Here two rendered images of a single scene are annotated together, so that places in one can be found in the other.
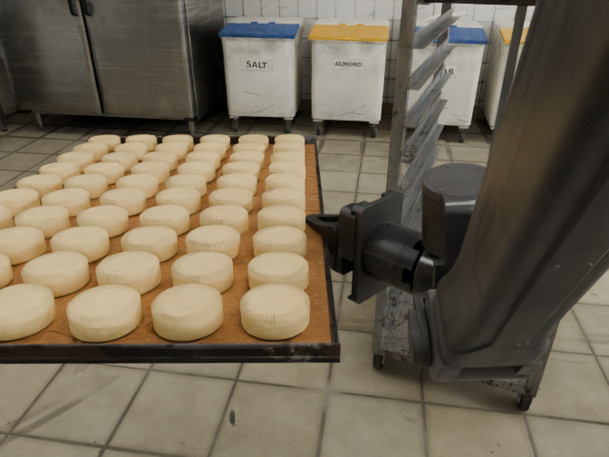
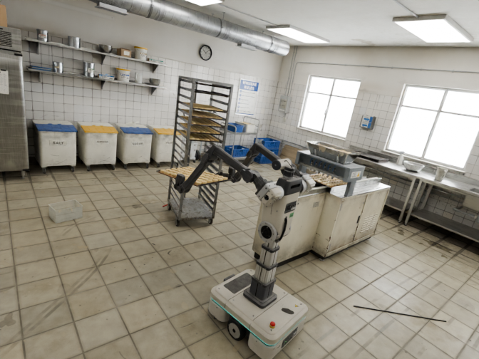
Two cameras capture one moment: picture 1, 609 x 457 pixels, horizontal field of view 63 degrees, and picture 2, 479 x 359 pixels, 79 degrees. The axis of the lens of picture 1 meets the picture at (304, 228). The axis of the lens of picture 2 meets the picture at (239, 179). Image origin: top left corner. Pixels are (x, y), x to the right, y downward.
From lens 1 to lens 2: 2.42 m
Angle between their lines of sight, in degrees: 47
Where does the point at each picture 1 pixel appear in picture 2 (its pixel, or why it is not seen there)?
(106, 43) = not seen: outside the picture
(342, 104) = (100, 157)
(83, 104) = not seen: outside the picture
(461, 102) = (146, 154)
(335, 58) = (96, 139)
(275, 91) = (68, 154)
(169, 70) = (16, 147)
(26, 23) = not seen: outside the picture
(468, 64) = (147, 141)
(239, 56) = (48, 139)
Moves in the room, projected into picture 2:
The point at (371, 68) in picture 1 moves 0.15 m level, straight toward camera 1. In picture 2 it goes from (111, 143) to (114, 145)
